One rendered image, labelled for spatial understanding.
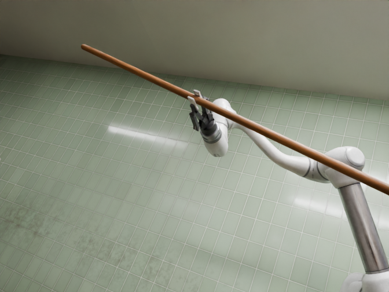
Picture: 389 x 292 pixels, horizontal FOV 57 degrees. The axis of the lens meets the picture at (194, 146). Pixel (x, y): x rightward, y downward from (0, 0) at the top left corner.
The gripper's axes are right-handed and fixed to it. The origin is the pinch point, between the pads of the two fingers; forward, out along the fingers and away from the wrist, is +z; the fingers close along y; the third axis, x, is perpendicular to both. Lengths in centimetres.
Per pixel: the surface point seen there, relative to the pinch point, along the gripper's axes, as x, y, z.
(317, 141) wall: -12, -70, -121
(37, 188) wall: 162, 80, -119
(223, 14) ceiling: 69, -91, -50
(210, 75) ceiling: 95, -83, -115
